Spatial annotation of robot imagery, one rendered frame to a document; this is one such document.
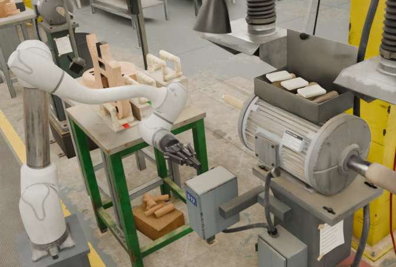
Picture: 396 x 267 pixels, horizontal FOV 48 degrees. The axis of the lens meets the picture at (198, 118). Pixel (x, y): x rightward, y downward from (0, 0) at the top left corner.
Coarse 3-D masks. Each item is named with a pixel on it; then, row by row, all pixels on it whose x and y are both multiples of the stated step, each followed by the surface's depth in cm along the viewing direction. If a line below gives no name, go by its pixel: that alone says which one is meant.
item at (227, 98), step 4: (224, 96) 175; (228, 96) 174; (224, 100) 176; (228, 100) 173; (232, 100) 171; (236, 100) 170; (232, 104) 172; (236, 104) 169; (240, 104) 168; (240, 108) 168
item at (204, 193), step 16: (208, 176) 152; (224, 176) 152; (192, 192) 147; (208, 192) 146; (224, 192) 150; (192, 208) 152; (208, 208) 148; (192, 224) 157; (208, 224) 151; (224, 224) 156; (256, 224) 153
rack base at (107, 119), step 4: (100, 116) 243; (108, 116) 242; (104, 120) 238; (108, 120) 237; (136, 120) 234; (108, 124) 233; (112, 124) 233; (128, 124) 231; (132, 124) 231; (136, 124) 231; (112, 128) 229; (116, 128) 228; (120, 128) 228; (124, 128) 228; (116, 132) 226
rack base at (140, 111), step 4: (132, 100) 238; (136, 100) 238; (132, 104) 235; (136, 104) 233; (140, 104) 233; (144, 104) 232; (148, 104) 232; (132, 108) 238; (136, 108) 232; (140, 108) 229; (144, 108) 230; (148, 108) 232; (152, 108) 233; (132, 112) 240; (136, 112) 234; (140, 112) 230; (144, 112) 231; (148, 112) 232; (152, 112) 234; (136, 116) 236; (140, 116) 231; (144, 116) 232; (148, 116) 233; (140, 120) 233
